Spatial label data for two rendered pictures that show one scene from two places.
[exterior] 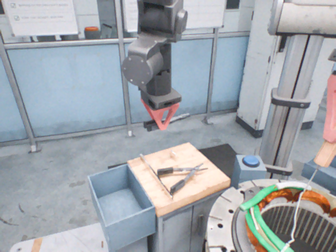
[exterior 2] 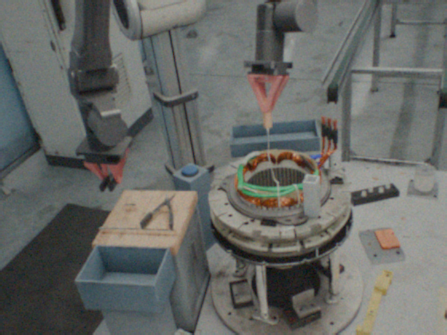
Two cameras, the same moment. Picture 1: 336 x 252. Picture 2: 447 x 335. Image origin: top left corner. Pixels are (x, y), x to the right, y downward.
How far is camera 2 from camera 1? 66 cm
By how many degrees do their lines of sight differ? 40
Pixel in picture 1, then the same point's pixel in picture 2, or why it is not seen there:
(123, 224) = (160, 277)
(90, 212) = not seen: outside the picture
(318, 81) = (128, 50)
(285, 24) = (148, 29)
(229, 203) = (219, 200)
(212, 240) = (235, 225)
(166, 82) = not seen: hidden behind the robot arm
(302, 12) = (159, 14)
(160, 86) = not seen: hidden behind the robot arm
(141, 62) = (116, 122)
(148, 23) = (89, 86)
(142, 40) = (100, 104)
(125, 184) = (102, 270)
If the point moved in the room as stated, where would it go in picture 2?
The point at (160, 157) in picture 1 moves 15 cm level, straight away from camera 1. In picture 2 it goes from (118, 218) to (77, 199)
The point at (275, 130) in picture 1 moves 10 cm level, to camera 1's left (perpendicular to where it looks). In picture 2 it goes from (182, 132) to (158, 147)
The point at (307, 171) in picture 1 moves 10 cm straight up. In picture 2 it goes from (235, 150) to (231, 118)
